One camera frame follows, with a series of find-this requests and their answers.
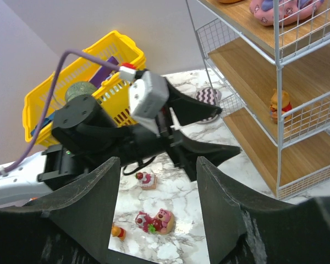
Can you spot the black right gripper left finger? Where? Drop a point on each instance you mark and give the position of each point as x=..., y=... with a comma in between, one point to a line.
x=70, y=225

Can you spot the strawberry cake toy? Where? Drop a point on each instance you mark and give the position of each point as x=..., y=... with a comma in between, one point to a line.
x=146, y=180

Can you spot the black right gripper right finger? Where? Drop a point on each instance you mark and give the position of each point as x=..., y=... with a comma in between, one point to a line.
x=245, y=226

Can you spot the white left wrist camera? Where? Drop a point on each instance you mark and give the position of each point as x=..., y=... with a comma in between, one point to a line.
x=147, y=96

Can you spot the yellow plastic basket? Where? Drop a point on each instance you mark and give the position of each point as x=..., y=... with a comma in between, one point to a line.
x=112, y=93

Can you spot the white wire wooden shelf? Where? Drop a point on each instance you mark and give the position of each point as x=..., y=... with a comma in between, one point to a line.
x=279, y=78

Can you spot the purple bunny donut toy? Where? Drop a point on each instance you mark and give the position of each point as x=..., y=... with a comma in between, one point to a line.
x=289, y=11

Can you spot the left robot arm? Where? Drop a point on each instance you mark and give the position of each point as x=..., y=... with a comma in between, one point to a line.
x=87, y=137

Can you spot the green netted melon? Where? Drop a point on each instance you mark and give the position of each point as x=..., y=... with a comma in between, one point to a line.
x=79, y=88

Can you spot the purple wavy striped sponge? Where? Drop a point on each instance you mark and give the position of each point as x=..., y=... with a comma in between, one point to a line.
x=211, y=96

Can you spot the purple box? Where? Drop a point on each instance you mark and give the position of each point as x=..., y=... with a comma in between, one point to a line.
x=103, y=73

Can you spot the blue box in basket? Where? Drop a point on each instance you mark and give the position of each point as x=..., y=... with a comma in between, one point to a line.
x=41, y=125

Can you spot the pink strawberry donut toy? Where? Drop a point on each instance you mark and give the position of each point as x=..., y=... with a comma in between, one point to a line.
x=162, y=223

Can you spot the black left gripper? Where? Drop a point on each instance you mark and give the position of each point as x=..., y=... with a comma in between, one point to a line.
x=138, y=147

